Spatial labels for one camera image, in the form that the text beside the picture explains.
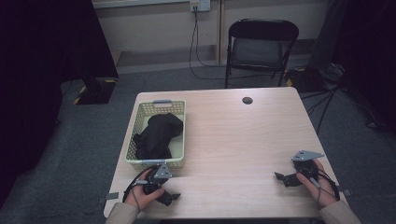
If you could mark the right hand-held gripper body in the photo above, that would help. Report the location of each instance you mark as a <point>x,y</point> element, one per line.
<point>306,168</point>

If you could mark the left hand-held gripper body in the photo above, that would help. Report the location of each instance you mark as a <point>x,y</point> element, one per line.
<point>157,180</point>

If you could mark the black cloth garment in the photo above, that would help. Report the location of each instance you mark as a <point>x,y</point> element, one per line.
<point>158,137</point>

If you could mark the pale green plastic basket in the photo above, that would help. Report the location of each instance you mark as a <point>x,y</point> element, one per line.
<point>139,124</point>

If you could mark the person's left hand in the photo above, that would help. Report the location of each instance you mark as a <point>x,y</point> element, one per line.
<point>141,197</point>

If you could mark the person's right hand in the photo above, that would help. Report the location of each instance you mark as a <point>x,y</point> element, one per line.
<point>320,189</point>

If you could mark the grey tape strip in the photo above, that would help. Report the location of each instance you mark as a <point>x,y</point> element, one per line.
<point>112,196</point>
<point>346,192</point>

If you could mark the dark round table grommet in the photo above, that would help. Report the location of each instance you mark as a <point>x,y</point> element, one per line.
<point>247,100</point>

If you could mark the black stand base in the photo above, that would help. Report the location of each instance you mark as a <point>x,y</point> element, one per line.
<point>96,91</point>
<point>305,81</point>

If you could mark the dark curtain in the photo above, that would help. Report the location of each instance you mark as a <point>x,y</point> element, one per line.
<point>37,62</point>
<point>370,56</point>

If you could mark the grey hanging cloth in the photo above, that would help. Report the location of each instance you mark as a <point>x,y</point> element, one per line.
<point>323,34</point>

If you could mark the black folding chair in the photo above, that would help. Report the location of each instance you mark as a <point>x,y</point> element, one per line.
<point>263,30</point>

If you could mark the white wall socket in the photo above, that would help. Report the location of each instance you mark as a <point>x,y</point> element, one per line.
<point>200,5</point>

